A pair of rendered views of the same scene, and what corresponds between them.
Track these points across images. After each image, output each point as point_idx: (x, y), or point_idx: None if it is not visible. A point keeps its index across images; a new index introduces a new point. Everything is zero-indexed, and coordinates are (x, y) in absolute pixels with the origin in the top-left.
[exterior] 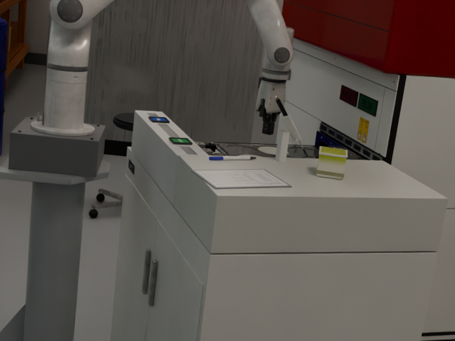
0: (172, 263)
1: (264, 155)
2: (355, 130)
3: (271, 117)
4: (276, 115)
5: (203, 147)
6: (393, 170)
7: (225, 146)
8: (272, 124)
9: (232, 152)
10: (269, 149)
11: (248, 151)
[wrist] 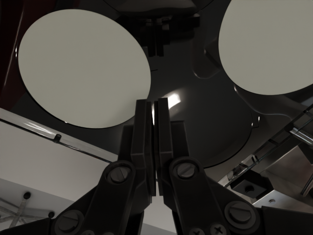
0: None
1: (200, 41)
2: None
3: (193, 198)
4: (93, 212)
5: (274, 183)
6: None
7: (211, 169)
8: (160, 140)
9: (264, 124)
10: (93, 92)
11: (190, 114)
